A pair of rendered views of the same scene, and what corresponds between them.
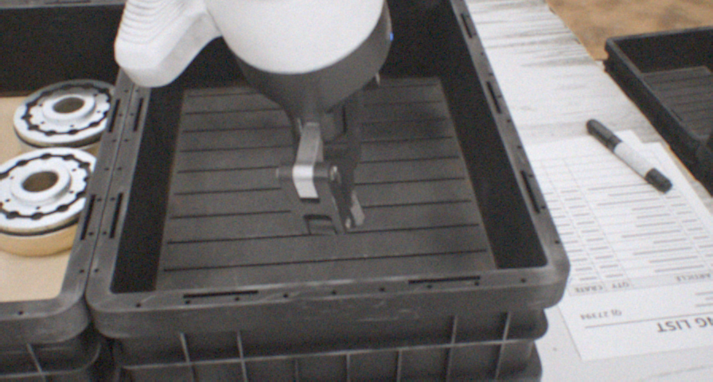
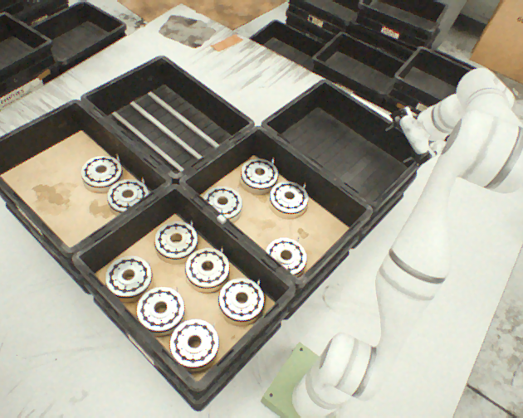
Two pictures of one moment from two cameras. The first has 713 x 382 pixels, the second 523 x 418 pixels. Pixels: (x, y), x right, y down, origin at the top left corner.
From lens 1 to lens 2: 1.03 m
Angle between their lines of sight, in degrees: 36
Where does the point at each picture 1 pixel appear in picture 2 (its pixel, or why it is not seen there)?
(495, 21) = (266, 68)
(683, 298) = not seen: hidden behind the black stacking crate
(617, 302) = not seen: hidden behind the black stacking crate
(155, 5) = (422, 138)
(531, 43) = (286, 72)
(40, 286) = (313, 220)
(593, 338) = not seen: hidden behind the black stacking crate
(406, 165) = (342, 138)
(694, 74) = (272, 42)
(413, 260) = (372, 162)
